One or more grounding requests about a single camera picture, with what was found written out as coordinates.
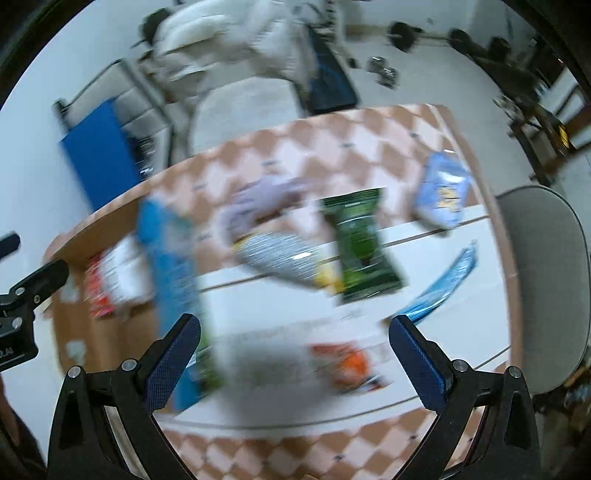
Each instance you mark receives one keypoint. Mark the cardboard box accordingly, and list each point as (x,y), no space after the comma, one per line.
(95,342)

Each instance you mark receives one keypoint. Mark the light blue chips bag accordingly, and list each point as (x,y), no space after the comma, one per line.
(443,192)

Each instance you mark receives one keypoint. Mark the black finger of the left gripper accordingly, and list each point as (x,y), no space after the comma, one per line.
(9,244)

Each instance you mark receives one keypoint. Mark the lilac cloth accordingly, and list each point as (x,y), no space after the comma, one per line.
(259,201)

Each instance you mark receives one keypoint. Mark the grey upholstered chair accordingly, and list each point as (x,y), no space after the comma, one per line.
(553,268)

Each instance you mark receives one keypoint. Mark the white puffer jacket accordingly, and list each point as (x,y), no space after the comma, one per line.
(208,44)

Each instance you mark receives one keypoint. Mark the panda red snack bag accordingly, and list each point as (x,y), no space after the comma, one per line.
(346,367)

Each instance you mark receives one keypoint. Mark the long blue snack package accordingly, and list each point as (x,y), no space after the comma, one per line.
(442,289)

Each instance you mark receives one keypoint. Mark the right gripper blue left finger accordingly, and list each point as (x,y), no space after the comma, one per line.
(167,358)

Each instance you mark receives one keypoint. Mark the green blue milk carton box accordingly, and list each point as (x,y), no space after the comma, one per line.
(169,241)

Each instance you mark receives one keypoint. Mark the silver yellow sponge pouch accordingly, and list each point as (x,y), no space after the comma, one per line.
(288,257)

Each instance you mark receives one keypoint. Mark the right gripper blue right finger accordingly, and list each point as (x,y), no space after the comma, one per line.
(425,364)

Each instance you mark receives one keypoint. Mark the blue mat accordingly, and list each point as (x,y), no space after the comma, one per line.
(99,152)

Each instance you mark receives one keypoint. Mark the green snack bag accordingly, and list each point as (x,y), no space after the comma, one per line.
(366,270)

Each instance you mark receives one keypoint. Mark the beige sofa chair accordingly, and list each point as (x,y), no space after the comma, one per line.
(239,108)

